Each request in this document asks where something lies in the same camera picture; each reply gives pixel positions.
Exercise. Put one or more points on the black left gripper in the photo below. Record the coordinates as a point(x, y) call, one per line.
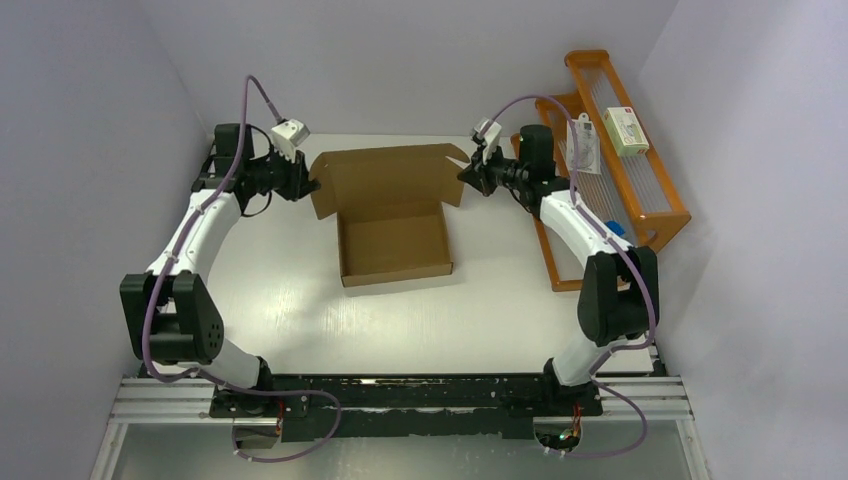
point(300, 182)

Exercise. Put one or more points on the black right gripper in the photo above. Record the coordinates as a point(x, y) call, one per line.
point(477, 174)

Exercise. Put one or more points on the brown cardboard box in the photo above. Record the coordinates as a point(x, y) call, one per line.
point(389, 203)

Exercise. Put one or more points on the orange wooden tiered rack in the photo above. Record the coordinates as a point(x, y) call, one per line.
point(634, 191)

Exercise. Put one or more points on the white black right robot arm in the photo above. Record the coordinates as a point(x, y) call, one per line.
point(618, 303)

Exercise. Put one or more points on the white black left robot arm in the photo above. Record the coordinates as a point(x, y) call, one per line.
point(174, 325)

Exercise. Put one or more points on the white green product box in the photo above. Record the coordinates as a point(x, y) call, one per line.
point(625, 131)

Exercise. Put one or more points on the blue small object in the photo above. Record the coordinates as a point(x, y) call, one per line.
point(616, 228)

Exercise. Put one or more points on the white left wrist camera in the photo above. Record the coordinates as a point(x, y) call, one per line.
point(287, 136)

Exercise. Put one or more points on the clear packaged cable bag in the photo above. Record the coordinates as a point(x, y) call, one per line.
point(582, 146)

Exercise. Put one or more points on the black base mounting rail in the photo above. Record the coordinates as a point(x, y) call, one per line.
point(360, 406)

